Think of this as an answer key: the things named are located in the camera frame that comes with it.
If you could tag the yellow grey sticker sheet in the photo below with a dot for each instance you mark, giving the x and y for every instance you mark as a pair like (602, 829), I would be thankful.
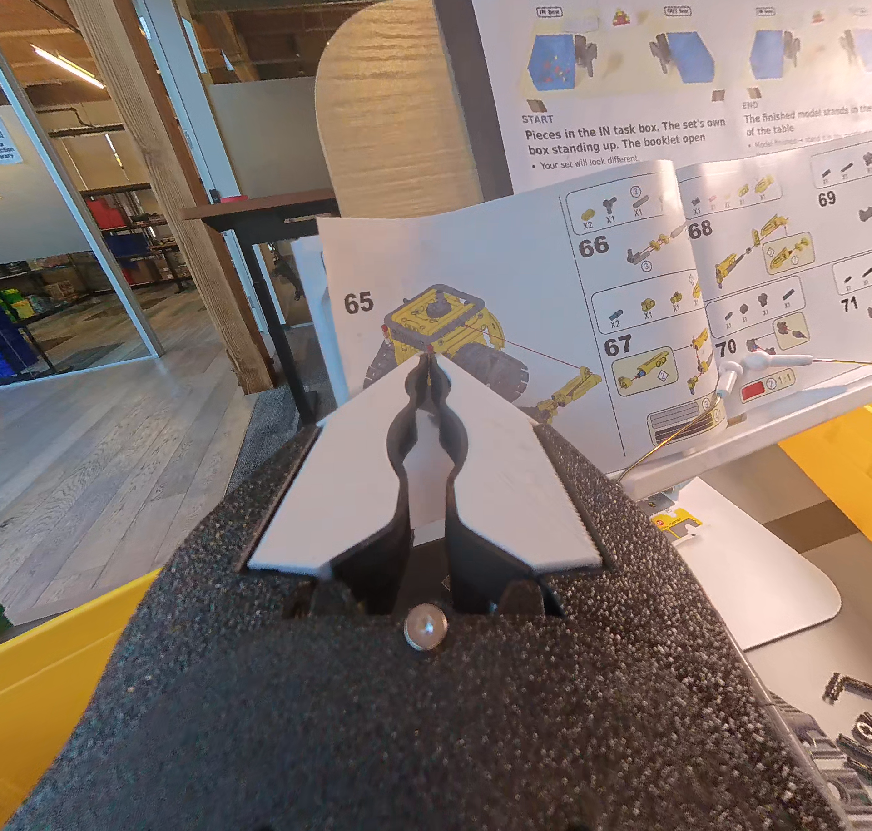
(674, 523)

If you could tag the wooden post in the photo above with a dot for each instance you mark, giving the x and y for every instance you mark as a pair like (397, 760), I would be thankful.
(167, 163)

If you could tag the white glass partition frame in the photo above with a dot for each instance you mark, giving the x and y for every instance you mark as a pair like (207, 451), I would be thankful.
(148, 344)

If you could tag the ceiling light strip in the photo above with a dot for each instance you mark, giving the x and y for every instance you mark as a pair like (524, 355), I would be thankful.
(68, 67)

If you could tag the storage shelf with bins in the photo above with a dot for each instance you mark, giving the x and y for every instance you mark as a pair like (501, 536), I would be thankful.
(122, 231)

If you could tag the black binder strip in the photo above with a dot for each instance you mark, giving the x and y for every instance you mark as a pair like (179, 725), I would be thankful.
(463, 61)

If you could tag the white printed task sheet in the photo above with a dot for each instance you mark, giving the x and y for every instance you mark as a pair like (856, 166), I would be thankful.
(681, 95)

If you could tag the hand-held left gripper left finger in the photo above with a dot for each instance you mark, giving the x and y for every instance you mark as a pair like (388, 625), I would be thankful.
(334, 497)

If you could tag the tracked toy brick vehicle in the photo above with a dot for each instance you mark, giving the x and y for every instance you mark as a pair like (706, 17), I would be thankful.
(817, 756)

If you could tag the white wall notice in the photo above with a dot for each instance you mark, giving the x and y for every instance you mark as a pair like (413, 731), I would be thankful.
(10, 141)

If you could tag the dark standing desk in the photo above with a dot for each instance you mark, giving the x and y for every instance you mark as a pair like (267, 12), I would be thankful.
(272, 212)

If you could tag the toy brick instruction booklet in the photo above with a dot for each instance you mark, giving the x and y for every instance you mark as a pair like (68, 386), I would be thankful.
(477, 265)

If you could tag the grey desk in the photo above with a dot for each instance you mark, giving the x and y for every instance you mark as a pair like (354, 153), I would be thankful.
(804, 661)

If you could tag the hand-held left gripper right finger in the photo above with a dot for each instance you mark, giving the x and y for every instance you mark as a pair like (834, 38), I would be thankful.
(518, 497)

